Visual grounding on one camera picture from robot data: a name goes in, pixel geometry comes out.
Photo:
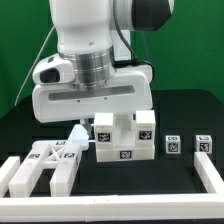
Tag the white chair seat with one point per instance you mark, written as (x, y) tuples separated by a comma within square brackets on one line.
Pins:
[(124, 146)]

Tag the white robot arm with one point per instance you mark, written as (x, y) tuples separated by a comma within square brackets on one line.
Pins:
[(84, 77)]

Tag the white U-shaped fence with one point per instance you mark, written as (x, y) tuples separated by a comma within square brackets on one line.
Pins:
[(207, 205)]

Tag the white marker base plate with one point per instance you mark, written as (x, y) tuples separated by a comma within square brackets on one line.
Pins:
[(80, 135)]

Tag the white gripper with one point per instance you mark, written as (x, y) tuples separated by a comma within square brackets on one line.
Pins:
[(55, 99)]

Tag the white chair back frame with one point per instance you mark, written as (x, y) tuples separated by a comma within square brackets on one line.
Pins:
[(63, 157)]

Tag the white small chair part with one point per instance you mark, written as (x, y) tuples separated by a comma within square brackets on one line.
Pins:
[(104, 128), (203, 143)]

